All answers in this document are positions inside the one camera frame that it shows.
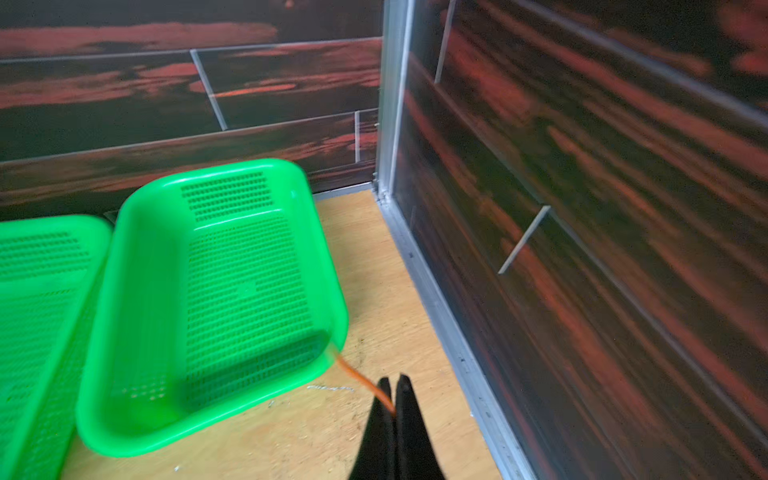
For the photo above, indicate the middle green plastic basket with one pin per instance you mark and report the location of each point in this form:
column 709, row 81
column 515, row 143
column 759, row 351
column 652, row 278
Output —
column 51, row 272

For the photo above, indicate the green plastic basket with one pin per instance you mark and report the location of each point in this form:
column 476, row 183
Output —
column 219, row 293
column 51, row 272

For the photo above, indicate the right green plastic basket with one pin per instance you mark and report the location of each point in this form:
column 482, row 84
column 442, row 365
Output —
column 219, row 293

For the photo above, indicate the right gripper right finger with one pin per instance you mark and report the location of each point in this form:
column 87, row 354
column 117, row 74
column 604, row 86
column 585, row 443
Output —
column 416, row 458

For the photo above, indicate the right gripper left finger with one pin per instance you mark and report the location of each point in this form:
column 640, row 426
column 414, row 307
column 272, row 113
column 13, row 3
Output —
column 376, row 457

